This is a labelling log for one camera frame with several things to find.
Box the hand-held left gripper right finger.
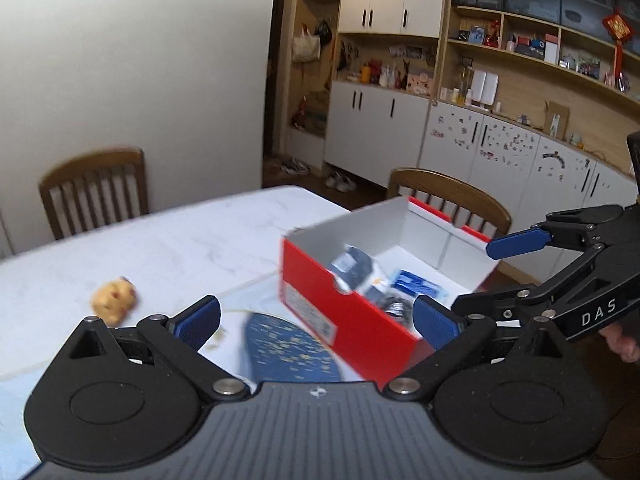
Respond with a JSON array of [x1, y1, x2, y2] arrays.
[[384, 295, 583, 403]]

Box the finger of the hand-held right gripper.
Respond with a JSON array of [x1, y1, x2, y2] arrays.
[[486, 204, 627, 261], [451, 244, 608, 322]]

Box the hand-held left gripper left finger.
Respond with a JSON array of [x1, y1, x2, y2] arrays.
[[55, 297, 251, 403]]

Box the blue white wafer packet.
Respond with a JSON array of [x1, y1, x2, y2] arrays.
[[389, 269, 447, 302]]

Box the black seaweed packet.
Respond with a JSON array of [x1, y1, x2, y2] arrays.
[[364, 287, 417, 322]]

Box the red shoe box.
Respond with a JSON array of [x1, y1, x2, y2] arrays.
[[280, 196, 501, 392]]

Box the yellow pig toy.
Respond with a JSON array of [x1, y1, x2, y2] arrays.
[[90, 276, 139, 324]]

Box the grey white snack bag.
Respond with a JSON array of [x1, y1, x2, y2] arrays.
[[331, 245, 382, 292]]

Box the person's right hand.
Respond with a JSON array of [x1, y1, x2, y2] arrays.
[[600, 321, 640, 362]]

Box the wooden slat-back chair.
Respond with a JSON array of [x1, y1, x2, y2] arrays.
[[386, 167, 513, 242], [39, 147, 149, 242]]

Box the white sticker-covered cabinet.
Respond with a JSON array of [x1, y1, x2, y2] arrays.
[[418, 100, 640, 281]]

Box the blue printed table mat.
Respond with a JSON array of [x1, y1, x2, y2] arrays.
[[0, 270, 441, 480]]

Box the pair of white sneakers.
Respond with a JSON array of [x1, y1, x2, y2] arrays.
[[325, 172, 357, 192]]

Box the white lower cabinet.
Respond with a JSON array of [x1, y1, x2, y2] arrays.
[[323, 80, 432, 189]]

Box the wooden open shelving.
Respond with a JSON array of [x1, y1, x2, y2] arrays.
[[439, 0, 640, 163]]

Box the red hanging knot ornament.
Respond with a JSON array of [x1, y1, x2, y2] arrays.
[[602, 11, 634, 63]]

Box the white tote bag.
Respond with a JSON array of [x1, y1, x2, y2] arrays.
[[292, 25, 322, 64]]

